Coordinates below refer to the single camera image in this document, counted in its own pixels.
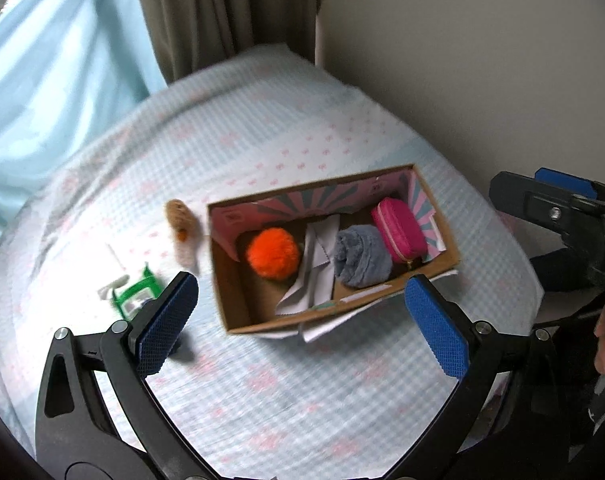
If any brown plush toy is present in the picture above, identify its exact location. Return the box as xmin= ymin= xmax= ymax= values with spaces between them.
xmin=165 ymin=198 xmax=202 ymax=275

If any green wet wipes pack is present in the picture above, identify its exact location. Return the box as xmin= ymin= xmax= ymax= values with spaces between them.
xmin=97 ymin=264 xmax=164 ymax=322

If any grey-blue plush roll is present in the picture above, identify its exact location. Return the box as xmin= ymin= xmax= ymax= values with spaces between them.
xmin=334 ymin=224 xmax=393 ymax=289

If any white pink-dotted bed cover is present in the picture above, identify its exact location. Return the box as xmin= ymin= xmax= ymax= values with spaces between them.
xmin=0 ymin=47 xmax=542 ymax=479

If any brown cardboard box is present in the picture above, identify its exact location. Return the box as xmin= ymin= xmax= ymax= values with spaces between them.
xmin=208 ymin=165 xmax=459 ymax=337

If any light blue sheer curtain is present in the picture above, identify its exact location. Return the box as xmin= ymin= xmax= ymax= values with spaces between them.
xmin=0 ymin=0 xmax=167 ymax=236

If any white folded paper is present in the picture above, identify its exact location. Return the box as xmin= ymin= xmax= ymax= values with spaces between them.
xmin=275 ymin=214 xmax=340 ymax=316

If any brown drape curtain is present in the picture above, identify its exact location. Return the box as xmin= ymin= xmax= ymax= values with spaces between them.
xmin=141 ymin=0 xmax=322 ymax=84

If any pink zip pouch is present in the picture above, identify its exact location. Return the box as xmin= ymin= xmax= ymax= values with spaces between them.
xmin=372 ymin=197 xmax=428 ymax=264

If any orange fluffy pompom toy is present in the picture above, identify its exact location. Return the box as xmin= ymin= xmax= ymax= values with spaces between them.
xmin=245 ymin=228 xmax=301 ymax=282

